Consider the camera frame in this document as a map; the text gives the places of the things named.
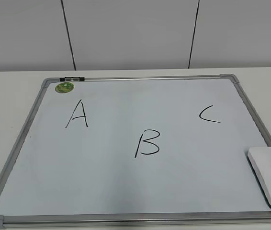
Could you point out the white board with grey frame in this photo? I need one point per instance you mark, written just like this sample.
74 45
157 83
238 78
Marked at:
142 150

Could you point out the green round magnet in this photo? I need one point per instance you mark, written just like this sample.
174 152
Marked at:
64 87

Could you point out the black and silver frame clip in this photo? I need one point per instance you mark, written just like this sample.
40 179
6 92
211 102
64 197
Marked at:
71 78

